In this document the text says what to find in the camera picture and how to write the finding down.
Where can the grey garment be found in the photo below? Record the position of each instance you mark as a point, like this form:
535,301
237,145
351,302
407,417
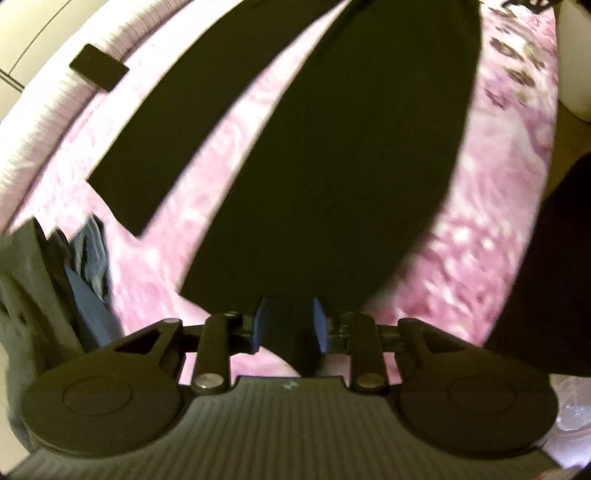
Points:
27,295

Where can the black flat rectangular object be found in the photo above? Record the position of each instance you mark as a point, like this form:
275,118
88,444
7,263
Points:
99,68

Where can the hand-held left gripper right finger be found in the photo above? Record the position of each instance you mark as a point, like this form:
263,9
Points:
320,325

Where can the pink floral blanket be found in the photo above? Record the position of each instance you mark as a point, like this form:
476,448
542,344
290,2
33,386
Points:
485,230

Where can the blue jeans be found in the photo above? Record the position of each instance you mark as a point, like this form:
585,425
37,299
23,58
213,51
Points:
90,295

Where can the person's dark clothing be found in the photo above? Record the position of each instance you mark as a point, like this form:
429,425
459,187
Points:
554,277

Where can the cream panelled headboard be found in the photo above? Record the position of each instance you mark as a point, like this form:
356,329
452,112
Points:
27,64

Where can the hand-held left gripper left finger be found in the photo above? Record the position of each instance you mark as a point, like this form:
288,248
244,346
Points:
261,325

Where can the white striped quilt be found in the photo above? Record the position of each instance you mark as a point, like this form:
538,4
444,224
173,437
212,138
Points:
46,120

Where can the black pants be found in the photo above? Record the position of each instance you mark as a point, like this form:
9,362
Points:
346,161

